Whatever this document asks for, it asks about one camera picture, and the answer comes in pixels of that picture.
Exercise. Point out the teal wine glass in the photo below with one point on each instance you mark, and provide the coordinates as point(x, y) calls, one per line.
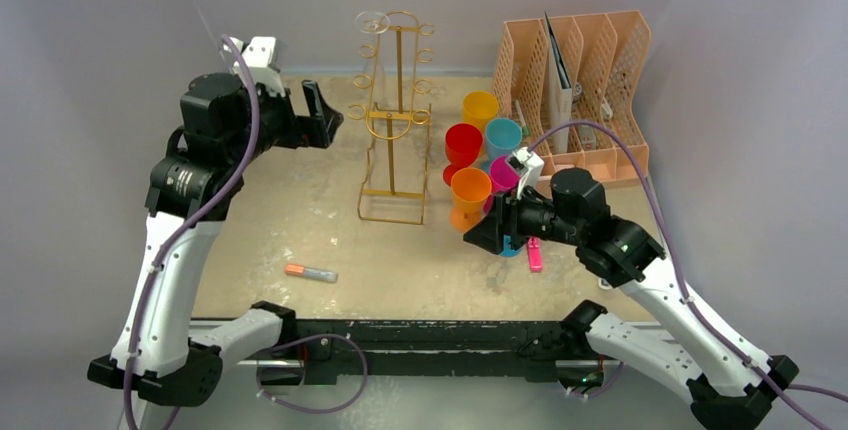
point(510, 248)

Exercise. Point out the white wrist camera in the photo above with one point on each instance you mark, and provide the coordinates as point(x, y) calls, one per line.
point(260, 56)
point(527, 165)

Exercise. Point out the white folder in organizer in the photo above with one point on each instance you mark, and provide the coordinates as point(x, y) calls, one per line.
point(559, 83)

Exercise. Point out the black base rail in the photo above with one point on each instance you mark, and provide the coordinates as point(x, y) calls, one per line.
point(535, 351)

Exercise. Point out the magenta wine glass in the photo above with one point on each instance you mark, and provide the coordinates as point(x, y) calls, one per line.
point(503, 177)

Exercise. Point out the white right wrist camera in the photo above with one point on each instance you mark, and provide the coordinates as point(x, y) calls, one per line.
point(527, 165)

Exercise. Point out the red wine glass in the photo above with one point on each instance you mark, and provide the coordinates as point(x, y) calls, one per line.
point(463, 143)

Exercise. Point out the orange grey marker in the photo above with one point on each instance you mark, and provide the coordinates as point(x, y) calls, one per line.
point(311, 273)

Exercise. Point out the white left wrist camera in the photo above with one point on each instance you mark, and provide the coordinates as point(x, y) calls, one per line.
point(260, 56)

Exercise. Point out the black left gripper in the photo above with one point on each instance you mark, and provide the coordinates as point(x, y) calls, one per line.
point(316, 128)

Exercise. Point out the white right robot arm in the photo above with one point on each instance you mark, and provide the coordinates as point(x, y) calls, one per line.
point(727, 382)

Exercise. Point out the clear wine glass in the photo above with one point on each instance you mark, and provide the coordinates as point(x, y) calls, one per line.
point(372, 79)

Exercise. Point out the orange wine glass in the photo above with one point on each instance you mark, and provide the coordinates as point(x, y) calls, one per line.
point(470, 190)

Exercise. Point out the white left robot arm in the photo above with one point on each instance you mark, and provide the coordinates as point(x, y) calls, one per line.
point(191, 189)

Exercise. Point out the light blue white eraser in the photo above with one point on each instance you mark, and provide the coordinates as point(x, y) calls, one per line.
point(604, 284)

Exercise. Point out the pink highlighter marker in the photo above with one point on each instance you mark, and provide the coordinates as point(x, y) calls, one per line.
point(534, 255)

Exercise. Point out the yellow wine glass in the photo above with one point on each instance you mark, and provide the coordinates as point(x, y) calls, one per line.
point(479, 108)

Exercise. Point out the peach plastic file organizer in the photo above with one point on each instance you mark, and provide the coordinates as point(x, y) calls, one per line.
point(604, 55)

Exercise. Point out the gold wire glass rack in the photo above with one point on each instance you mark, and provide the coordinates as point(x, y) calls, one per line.
point(389, 124)

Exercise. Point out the light blue wine glass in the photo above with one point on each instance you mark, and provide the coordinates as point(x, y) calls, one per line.
point(501, 136)

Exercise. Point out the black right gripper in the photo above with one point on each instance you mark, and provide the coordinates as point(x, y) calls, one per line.
point(505, 223)

